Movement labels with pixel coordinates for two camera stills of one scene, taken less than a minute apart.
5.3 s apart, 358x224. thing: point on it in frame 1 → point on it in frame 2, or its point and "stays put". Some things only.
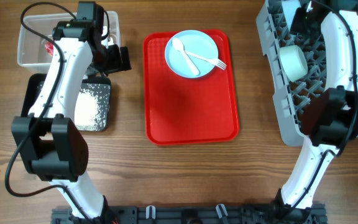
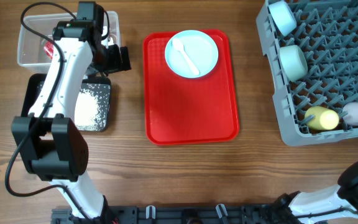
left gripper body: [109, 61] stays put
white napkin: [109, 41] stays put
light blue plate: [195, 42] stays put
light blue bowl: [289, 7] → [283, 17]
